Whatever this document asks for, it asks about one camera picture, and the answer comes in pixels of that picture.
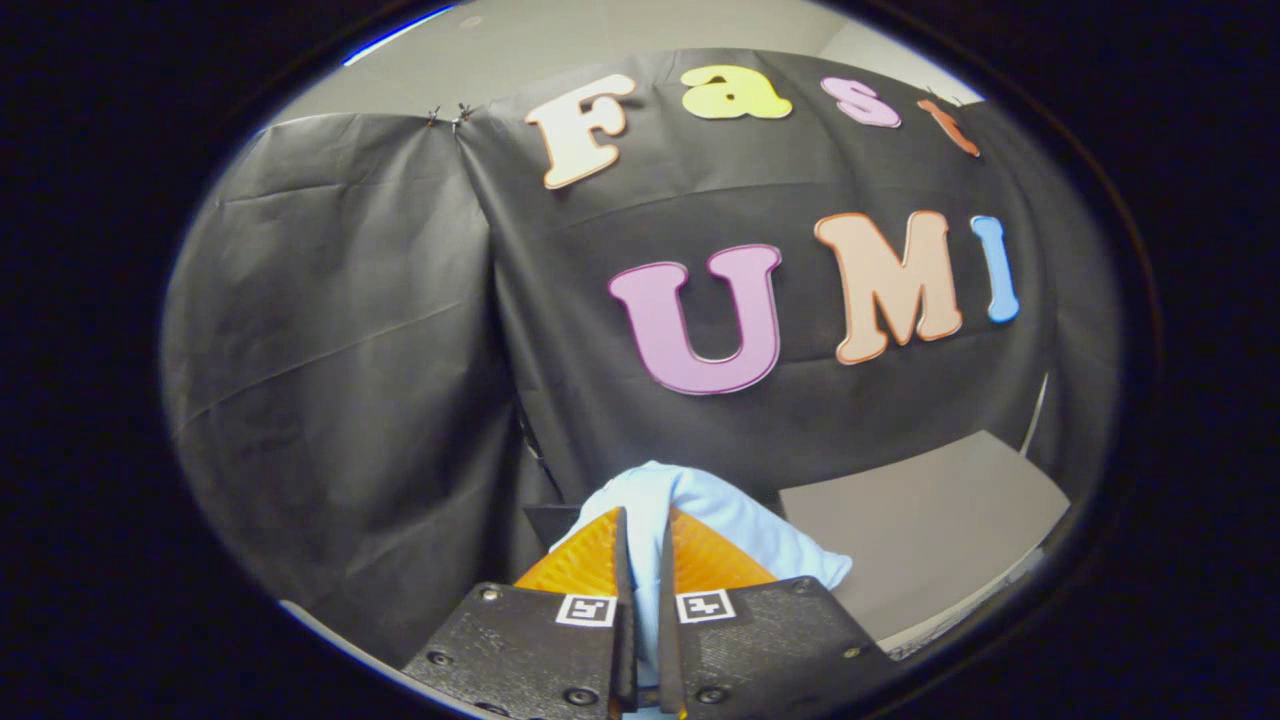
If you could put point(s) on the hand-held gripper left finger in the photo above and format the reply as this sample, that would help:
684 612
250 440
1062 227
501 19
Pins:
625 600

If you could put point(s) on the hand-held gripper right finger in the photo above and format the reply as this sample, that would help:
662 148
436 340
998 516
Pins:
667 600

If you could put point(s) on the light blue shirt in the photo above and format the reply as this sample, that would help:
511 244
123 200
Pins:
740 520

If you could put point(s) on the white cabinet with grey top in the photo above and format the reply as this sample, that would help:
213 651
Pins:
930 520

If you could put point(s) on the black backdrop cloth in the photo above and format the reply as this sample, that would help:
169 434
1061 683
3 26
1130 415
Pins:
350 380

